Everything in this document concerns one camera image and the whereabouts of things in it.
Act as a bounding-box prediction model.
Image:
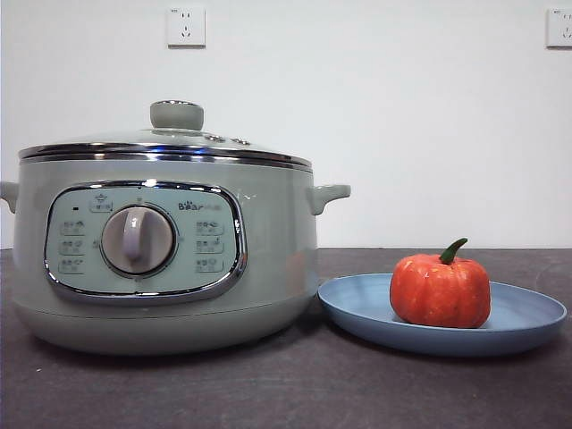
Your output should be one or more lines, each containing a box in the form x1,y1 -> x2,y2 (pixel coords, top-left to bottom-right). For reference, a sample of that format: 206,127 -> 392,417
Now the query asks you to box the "glass lid with green knob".
18,99 -> 312,169

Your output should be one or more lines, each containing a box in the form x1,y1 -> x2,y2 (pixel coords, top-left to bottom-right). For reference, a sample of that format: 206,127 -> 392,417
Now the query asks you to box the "orange pumpkin with green stem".
389,237 -> 492,329

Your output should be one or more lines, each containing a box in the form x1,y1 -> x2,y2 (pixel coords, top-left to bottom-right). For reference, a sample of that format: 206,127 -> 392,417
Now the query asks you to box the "pale green electric steamer pot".
0,154 -> 352,357

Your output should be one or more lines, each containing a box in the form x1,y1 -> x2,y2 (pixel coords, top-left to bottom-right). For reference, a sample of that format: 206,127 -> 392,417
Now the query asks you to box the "blue round plate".
316,273 -> 569,358

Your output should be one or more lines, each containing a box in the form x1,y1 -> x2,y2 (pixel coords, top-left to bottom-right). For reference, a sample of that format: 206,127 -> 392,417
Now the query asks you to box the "white wall socket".
545,6 -> 572,49
166,5 -> 207,49

